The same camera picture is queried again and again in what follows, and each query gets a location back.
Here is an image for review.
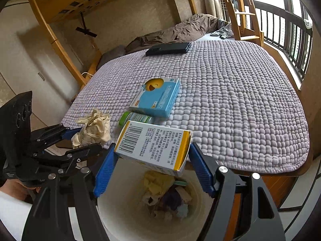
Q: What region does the folded white mattress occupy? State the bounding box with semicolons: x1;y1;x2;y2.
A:
203;0;221;18

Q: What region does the green labelled bottle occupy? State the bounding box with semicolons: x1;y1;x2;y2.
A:
118;111;154;128

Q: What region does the wooden bunk bed frame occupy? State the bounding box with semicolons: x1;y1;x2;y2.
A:
28;0;265;103

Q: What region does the heap of discarded packaging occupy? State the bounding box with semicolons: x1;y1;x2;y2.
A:
143;171;192;219

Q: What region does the brown duvet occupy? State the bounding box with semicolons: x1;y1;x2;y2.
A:
125;13;227;54

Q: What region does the grey garment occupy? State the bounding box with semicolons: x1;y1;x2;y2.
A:
210;22;235;40

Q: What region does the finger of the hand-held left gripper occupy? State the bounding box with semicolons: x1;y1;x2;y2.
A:
45;143;102;166
31;124;83;147

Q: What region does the white door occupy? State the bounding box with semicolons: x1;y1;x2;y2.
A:
0;0;83;121

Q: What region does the black flat case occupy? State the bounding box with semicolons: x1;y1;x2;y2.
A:
145;42;191;56

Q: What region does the white slatted panel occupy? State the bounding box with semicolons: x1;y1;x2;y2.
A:
216;0;230;22

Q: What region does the large beige paper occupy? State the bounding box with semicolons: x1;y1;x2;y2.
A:
71;108;111;149

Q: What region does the white and yellow carton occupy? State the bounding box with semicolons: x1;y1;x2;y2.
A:
114;120;193;177

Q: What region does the wooden bunk ladder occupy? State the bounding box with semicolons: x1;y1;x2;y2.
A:
221;0;264;47

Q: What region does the grey pillow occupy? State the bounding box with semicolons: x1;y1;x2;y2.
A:
100;45;126;64

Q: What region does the white bed sheet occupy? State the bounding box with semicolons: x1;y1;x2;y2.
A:
196;33;236;43

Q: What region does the blue box with yellow toy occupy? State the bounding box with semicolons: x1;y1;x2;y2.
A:
129;77;181;118

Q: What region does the person's left hand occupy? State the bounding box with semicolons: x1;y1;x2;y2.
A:
0;178;42;202

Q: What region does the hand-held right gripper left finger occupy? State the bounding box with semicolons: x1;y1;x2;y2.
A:
21;143;119;241

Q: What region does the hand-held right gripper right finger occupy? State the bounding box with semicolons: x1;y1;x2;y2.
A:
188;143;286;241

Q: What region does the black balcony railing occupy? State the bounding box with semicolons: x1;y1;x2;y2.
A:
253;0;314;81

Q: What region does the white waste bin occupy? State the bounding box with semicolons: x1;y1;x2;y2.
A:
96;157;218;241

